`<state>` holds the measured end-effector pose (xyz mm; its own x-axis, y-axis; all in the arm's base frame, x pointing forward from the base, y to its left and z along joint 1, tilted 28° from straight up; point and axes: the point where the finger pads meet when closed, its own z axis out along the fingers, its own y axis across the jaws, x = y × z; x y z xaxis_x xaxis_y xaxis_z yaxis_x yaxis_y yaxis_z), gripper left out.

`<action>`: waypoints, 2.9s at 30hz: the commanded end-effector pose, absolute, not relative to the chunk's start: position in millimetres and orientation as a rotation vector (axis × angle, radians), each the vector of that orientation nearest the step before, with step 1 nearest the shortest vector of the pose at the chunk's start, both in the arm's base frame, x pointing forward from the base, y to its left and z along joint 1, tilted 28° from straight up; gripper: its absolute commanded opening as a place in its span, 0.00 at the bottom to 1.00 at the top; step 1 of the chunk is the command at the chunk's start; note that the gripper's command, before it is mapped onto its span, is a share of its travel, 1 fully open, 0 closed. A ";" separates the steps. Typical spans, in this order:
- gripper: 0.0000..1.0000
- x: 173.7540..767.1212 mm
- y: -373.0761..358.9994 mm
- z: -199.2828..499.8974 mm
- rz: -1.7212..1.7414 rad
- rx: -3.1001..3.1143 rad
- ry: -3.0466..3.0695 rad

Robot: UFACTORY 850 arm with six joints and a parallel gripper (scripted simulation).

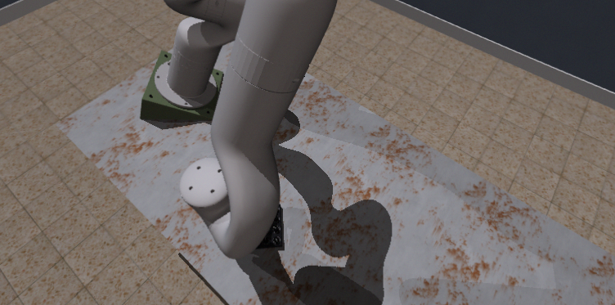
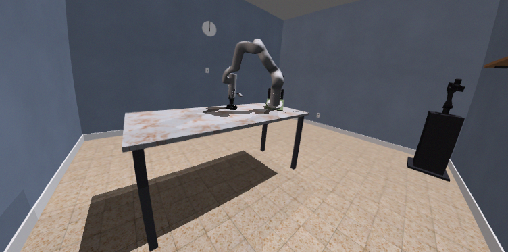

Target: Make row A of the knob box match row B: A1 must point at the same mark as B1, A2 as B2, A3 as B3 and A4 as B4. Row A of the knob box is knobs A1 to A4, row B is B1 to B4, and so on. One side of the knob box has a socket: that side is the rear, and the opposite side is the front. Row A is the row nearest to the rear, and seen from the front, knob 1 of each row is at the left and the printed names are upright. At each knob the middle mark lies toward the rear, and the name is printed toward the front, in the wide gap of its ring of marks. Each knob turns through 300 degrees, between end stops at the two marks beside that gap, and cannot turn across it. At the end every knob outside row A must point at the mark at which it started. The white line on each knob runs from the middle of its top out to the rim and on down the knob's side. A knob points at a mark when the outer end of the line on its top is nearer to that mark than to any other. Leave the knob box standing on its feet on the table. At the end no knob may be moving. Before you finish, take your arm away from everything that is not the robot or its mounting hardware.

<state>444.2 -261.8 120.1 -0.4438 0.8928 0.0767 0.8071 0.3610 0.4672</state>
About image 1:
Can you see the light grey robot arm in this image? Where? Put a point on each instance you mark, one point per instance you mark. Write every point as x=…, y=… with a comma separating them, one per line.
x=275, y=42

